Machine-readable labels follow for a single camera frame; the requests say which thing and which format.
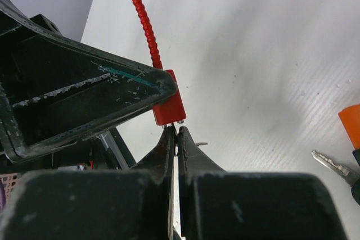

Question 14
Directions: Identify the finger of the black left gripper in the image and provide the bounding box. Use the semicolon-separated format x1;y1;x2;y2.
1;0;165;163

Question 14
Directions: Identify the black base frame bar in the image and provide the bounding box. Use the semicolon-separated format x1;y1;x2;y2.
91;128;136;170

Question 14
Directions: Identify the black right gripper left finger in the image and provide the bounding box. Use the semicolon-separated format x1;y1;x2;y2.
1;126;177;239

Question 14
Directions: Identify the black headed key pair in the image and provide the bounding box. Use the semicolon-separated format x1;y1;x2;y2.
311;150;359;205

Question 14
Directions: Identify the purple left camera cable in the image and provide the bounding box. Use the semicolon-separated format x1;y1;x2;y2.
0;180;6;215

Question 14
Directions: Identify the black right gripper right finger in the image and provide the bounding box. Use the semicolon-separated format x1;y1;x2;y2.
177;126;347;239

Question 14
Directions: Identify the red cable padlock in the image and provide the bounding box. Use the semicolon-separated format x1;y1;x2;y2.
131;0;186;128

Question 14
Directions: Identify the pink perforated basket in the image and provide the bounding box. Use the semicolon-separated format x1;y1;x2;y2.
0;173;21;201

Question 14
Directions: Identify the orange black small padlock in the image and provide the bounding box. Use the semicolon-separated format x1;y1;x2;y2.
338;105;360;164

